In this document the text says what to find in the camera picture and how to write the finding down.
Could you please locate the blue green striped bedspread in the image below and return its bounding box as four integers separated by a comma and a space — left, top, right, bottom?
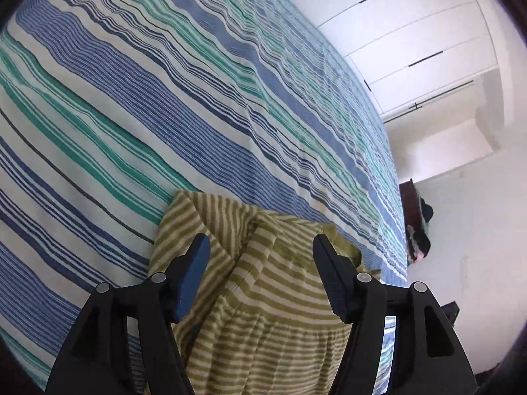
0, 0, 412, 395

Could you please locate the white wardrobe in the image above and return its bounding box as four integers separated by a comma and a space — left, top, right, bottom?
263, 0, 507, 124

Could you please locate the green striped knit cardigan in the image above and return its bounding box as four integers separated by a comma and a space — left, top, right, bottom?
146, 189, 381, 395

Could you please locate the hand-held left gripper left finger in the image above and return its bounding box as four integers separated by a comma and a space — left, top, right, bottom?
44, 234, 211, 395

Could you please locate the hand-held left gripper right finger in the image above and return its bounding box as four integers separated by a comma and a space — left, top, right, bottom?
312, 234, 480, 395

